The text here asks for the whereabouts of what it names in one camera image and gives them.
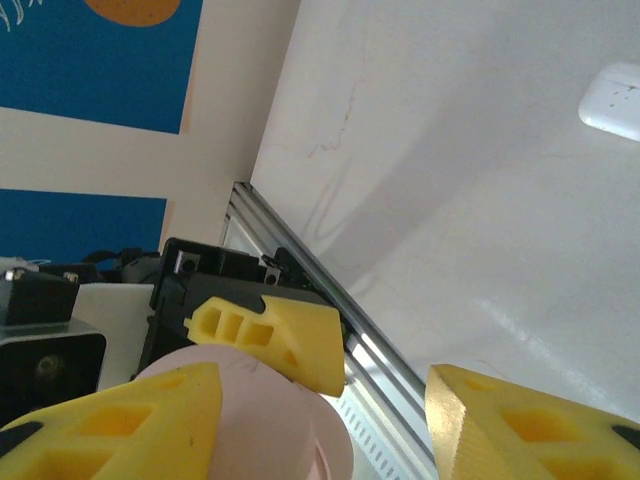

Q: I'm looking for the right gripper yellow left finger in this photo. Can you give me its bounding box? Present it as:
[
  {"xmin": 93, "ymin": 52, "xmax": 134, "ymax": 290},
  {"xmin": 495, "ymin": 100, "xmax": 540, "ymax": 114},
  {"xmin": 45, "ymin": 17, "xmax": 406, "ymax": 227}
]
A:
[{"xmin": 0, "ymin": 361, "xmax": 225, "ymax": 480}]

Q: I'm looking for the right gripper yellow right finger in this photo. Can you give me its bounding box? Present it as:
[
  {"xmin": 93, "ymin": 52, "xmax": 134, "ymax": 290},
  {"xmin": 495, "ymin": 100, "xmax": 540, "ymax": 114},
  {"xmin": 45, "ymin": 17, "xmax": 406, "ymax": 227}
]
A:
[{"xmin": 423, "ymin": 363, "xmax": 640, "ymax": 480}]

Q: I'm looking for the pink earbud charging case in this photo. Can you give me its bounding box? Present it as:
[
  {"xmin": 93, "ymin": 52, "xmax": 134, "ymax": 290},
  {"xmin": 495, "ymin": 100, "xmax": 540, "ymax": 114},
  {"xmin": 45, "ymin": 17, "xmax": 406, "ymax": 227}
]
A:
[{"xmin": 135, "ymin": 344, "xmax": 355, "ymax": 480}]

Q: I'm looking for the white earbud charging case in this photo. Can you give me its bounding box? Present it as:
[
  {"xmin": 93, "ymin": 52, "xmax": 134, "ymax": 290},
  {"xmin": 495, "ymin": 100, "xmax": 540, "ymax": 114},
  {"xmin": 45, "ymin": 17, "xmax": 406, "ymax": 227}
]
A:
[{"xmin": 577, "ymin": 61, "xmax": 640, "ymax": 143}]

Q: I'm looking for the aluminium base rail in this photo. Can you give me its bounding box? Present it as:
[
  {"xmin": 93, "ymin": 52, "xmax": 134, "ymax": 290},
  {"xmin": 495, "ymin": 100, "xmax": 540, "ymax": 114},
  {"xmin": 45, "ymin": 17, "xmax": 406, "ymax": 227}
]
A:
[{"xmin": 221, "ymin": 179, "xmax": 444, "ymax": 480}]

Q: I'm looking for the grey slotted cable tray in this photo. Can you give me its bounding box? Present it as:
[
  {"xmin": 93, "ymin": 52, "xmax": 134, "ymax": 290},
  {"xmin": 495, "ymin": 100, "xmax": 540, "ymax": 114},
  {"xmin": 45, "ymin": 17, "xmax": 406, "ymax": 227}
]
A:
[{"xmin": 333, "ymin": 384, "xmax": 431, "ymax": 480}]

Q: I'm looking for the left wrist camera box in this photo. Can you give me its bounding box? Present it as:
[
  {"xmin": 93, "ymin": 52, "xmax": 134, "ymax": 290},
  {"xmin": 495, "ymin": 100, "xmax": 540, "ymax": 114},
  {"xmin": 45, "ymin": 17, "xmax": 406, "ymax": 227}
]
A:
[{"xmin": 0, "ymin": 267, "xmax": 157, "ymax": 433}]

